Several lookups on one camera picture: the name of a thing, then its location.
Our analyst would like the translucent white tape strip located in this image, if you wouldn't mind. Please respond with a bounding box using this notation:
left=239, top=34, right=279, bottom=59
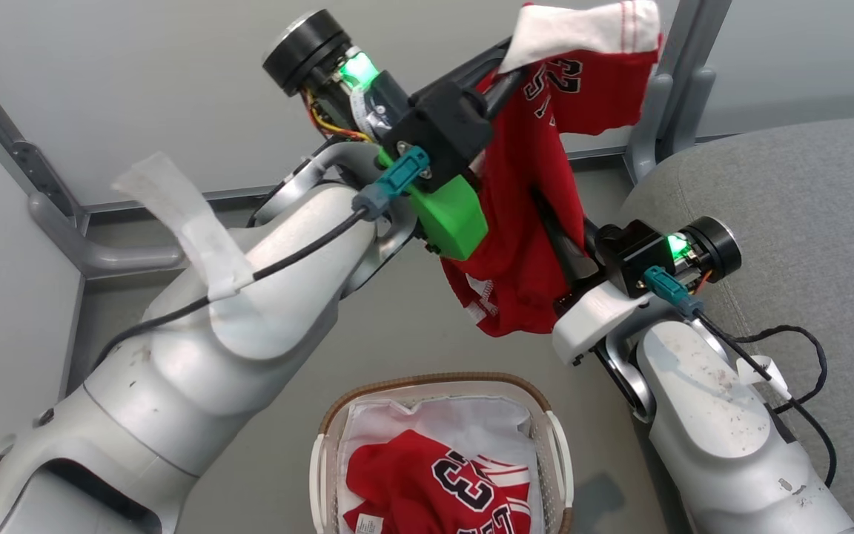
left=110, top=151, right=257, bottom=301

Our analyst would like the red basketball jersey white lining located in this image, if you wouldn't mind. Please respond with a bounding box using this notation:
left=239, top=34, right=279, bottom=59
left=438, top=0, right=663, bottom=338

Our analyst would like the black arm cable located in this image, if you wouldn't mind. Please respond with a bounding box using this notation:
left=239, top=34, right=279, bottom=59
left=643, top=267, right=839, bottom=489
left=90, top=146, right=431, bottom=372

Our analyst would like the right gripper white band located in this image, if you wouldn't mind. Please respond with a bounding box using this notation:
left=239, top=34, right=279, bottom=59
left=532, top=191, right=742, bottom=366

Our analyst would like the small white tape piece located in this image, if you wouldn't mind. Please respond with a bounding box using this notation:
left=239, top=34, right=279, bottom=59
left=737, top=355, right=792, bottom=401

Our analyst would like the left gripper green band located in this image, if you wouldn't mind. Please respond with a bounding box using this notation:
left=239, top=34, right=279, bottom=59
left=262, top=9, right=529, bottom=262

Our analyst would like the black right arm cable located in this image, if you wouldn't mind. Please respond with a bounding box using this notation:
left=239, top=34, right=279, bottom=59
left=643, top=267, right=839, bottom=489

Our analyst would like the white laundry basket tan rim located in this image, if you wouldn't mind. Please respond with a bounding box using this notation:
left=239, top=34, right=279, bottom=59
left=310, top=372, right=575, bottom=534

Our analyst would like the grey fabric sofa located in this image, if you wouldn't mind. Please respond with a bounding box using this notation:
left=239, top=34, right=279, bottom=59
left=616, top=111, right=854, bottom=534

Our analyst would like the white garment in basket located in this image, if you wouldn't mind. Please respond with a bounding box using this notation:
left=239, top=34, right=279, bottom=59
left=337, top=397, right=546, bottom=534

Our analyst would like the red basketball jersey number 23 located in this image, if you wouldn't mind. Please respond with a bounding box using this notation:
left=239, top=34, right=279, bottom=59
left=342, top=429, right=533, bottom=534

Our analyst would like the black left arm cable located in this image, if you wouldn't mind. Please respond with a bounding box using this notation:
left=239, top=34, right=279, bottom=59
left=90, top=146, right=431, bottom=372

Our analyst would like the grey metal partition post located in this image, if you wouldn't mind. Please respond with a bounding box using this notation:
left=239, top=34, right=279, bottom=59
left=0, top=41, right=191, bottom=281
left=623, top=0, right=732, bottom=186

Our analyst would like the grey metal partition floor rail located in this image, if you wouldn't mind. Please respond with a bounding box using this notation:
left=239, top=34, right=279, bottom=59
left=82, top=147, right=629, bottom=217

